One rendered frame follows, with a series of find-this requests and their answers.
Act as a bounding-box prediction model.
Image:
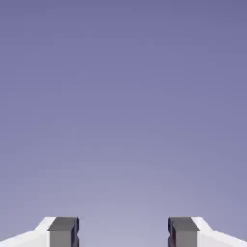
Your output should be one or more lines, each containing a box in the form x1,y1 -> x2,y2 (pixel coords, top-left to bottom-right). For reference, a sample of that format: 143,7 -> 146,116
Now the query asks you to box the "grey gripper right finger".
167,216 -> 247,247

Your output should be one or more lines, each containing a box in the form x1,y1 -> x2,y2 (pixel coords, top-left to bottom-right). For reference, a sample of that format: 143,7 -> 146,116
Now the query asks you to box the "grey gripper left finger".
0,216 -> 80,247

